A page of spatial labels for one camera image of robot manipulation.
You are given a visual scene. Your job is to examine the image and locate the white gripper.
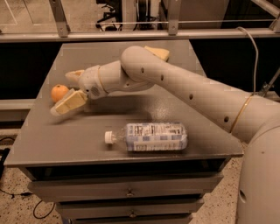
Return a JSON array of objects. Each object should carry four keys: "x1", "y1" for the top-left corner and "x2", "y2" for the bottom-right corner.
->
[{"x1": 50, "y1": 66, "x2": 102, "y2": 116}]

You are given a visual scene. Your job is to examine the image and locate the orange fruit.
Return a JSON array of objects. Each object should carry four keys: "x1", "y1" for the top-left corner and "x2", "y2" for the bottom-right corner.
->
[{"x1": 51, "y1": 85, "x2": 69, "y2": 102}]

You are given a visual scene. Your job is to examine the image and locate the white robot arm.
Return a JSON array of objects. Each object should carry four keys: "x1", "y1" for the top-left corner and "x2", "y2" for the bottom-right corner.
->
[{"x1": 51, "y1": 45, "x2": 280, "y2": 224}]

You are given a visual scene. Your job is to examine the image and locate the yellow sponge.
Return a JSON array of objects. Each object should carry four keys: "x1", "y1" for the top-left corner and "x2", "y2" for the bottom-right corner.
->
[{"x1": 144, "y1": 45, "x2": 170, "y2": 61}]

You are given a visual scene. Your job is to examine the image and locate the black office chair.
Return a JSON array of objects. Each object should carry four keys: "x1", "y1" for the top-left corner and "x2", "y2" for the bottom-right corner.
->
[{"x1": 95, "y1": 0, "x2": 123, "y2": 32}]

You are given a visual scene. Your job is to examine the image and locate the clear plastic water bottle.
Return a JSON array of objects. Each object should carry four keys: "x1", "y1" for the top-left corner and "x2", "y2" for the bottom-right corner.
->
[{"x1": 104, "y1": 122, "x2": 188, "y2": 152}]

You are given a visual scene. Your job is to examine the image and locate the grey drawer cabinet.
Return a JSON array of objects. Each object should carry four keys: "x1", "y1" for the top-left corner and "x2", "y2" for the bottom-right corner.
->
[{"x1": 6, "y1": 42, "x2": 242, "y2": 224}]

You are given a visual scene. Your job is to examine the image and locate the metal railing frame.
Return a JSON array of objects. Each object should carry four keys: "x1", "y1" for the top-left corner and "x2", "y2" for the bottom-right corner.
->
[{"x1": 0, "y1": 0, "x2": 280, "y2": 43}]

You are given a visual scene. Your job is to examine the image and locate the white cable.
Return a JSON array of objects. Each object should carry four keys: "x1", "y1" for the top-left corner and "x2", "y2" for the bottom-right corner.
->
[{"x1": 236, "y1": 26, "x2": 260, "y2": 95}]

